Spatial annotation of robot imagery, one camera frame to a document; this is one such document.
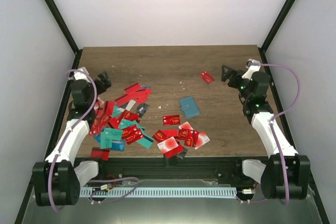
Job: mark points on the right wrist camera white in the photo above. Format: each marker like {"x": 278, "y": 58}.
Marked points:
{"x": 252, "y": 66}

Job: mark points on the red card far right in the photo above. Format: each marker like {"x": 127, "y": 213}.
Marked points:
{"x": 207, "y": 77}

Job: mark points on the red gold card right pile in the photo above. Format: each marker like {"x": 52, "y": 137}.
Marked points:
{"x": 189, "y": 137}

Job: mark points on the red VIP card lower centre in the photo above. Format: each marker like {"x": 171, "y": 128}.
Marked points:
{"x": 160, "y": 136}

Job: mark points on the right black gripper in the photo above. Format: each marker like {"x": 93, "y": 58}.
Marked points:
{"x": 236, "y": 74}

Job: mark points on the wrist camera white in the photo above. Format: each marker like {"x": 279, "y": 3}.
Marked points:
{"x": 81, "y": 74}
{"x": 252, "y": 66}

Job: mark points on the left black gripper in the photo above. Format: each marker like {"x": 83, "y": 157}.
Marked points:
{"x": 107, "y": 83}

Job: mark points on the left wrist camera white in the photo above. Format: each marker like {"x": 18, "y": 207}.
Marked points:
{"x": 81, "y": 74}

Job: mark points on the black frame post right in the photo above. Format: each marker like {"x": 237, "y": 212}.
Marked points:
{"x": 288, "y": 4}

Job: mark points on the blue card front left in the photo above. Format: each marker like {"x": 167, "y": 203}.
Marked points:
{"x": 118, "y": 145}

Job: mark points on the black frame post left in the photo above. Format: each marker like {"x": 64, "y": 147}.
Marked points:
{"x": 62, "y": 25}

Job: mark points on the dark red card table edge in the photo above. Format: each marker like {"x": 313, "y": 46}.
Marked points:
{"x": 97, "y": 152}

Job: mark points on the red gold card pile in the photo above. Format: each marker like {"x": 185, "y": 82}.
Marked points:
{"x": 189, "y": 137}
{"x": 131, "y": 134}

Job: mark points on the black card centre left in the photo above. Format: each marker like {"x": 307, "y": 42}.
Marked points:
{"x": 141, "y": 109}

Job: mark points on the teal card with stripe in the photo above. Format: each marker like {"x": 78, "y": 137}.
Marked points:
{"x": 146, "y": 140}

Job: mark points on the teal leather card holder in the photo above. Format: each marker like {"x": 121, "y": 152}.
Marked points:
{"x": 189, "y": 107}

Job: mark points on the red card top pile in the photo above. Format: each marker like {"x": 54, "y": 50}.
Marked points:
{"x": 132, "y": 88}

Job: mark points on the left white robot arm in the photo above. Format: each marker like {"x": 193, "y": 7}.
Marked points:
{"x": 57, "y": 180}

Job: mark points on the white red circle card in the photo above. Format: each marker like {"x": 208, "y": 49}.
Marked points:
{"x": 167, "y": 145}

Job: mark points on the white red card right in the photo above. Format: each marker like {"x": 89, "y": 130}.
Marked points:
{"x": 202, "y": 140}

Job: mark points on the red vip card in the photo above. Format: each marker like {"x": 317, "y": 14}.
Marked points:
{"x": 169, "y": 120}
{"x": 160, "y": 136}

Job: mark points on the light blue slotted cable duct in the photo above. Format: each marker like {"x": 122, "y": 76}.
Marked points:
{"x": 163, "y": 192}

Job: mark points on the black frame post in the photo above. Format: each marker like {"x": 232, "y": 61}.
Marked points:
{"x": 288, "y": 4}
{"x": 62, "y": 25}

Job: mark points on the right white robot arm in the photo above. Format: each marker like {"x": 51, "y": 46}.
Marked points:
{"x": 285, "y": 176}

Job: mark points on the teal card front left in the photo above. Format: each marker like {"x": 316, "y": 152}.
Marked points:
{"x": 108, "y": 135}

